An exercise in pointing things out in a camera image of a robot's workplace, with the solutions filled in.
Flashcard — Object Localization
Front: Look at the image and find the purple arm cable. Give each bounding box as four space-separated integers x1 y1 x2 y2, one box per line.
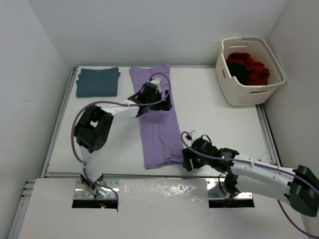
180 131 319 239
71 72 171 201

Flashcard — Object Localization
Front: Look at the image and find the aluminium table edge rail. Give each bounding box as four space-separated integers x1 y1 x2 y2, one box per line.
40 66 78 178

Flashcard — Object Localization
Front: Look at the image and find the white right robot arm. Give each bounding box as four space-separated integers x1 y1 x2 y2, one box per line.
182 137 319 217

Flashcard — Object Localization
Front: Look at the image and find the blue t shirt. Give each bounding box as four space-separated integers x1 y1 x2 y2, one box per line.
76 67 121 98

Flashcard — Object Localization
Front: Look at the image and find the cream perforated laundry basket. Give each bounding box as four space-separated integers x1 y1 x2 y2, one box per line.
215 37 286 106

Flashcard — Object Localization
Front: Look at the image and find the red garment in basket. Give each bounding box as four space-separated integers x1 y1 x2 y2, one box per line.
226 52 270 86

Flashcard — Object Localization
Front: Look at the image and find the white front cover panel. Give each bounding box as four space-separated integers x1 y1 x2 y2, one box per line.
19 178 304 239

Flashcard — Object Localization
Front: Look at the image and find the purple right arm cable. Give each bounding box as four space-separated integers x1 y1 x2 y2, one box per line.
180 131 319 239

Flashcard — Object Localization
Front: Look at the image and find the lavender garment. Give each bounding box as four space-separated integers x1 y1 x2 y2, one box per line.
129 65 183 169

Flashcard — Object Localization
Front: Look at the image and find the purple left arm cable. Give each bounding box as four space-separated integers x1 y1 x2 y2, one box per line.
71 72 171 201

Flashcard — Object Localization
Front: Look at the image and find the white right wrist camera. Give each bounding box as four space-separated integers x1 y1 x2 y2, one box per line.
185 130 199 142

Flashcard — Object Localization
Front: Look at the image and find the black garment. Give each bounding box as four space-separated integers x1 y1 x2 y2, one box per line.
227 62 250 85

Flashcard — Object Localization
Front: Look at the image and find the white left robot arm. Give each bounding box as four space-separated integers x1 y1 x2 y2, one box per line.
71 78 171 193

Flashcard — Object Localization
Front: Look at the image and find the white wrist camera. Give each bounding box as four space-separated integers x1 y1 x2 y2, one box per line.
150 78 162 92
185 130 199 142

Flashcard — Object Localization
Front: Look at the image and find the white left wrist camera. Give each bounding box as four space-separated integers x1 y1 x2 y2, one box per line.
150 78 162 92

